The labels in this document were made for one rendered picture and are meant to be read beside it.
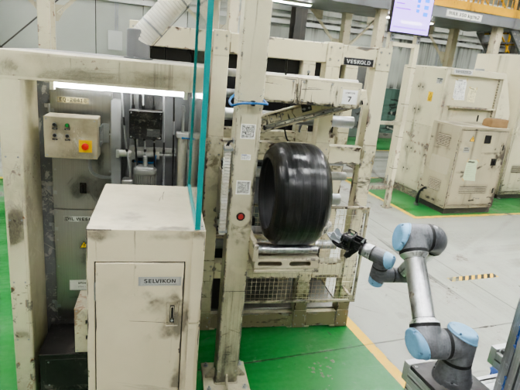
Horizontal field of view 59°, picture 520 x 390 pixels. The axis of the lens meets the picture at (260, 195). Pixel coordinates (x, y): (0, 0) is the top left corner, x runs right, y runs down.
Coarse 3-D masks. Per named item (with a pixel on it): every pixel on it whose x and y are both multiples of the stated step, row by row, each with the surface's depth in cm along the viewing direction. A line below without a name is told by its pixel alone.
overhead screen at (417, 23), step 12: (396, 0) 553; (408, 0) 558; (420, 0) 564; (432, 0) 569; (396, 12) 558; (408, 12) 563; (420, 12) 569; (432, 12) 574; (396, 24) 562; (408, 24) 568; (420, 24) 574
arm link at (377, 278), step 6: (372, 270) 220; (378, 270) 217; (384, 270) 217; (390, 270) 221; (372, 276) 221; (378, 276) 219; (384, 276) 219; (390, 276) 220; (372, 282) 222; (378, 282) 221
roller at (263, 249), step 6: (264, 246) 240; (270, 246) 241; (276, 246) 241; (282, 246) 242; (288, 246) 243; (294, 246) 243; (300, 246) 244; (306, 246) 245; (312, 246) 246; (318, 246) 247; (258, 252) 239; (264, 252) 240; (270, 252) 240; (276, 252) 241; (282, 252) 242; (288, 252) 242; (294, 252) 243; (300, 252) 244; (306, 252) 245; (312, 252) 245; (318, 252) 246
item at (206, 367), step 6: (240, 360) 287; (204, 366) 281; (210, 366) 282; (240, 366) 285; (204, 372) 276; (204, 378) 271; (210, 378) 272; (240, 378) 274; (246, 378) 275; (204, 384) 267; (210, 384) 267; (216, 384) 267; (222, 384) 268; (228, 384) 269; (234, 384) 269; (240, 384) 270; (246, 384) 270
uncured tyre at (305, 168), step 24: (288, 144) 239; (264, 168) 260; (288, 168) 224; (312, 168) 227; (264, 192) 272; (288, 192) 221; (312, 192) 223; (264, 216) 268; (288, 216) 224; (312, 216) 226; (288, 240) 235; (312, 240) 237
